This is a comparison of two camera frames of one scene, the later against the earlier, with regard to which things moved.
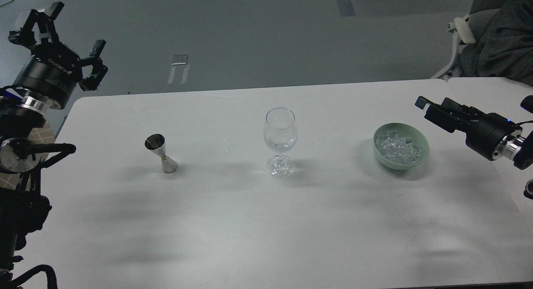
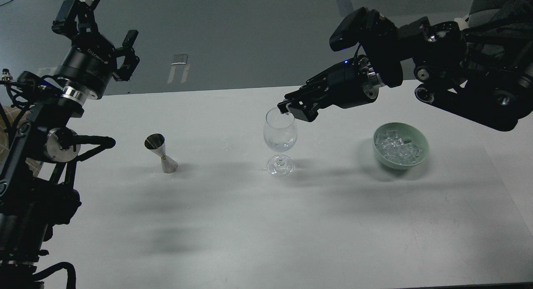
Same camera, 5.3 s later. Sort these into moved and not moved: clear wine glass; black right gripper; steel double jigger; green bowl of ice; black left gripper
Moved: black left gripper; black right gripper
Not moved: clear wine glass; steel double jigger; green bowl of ice
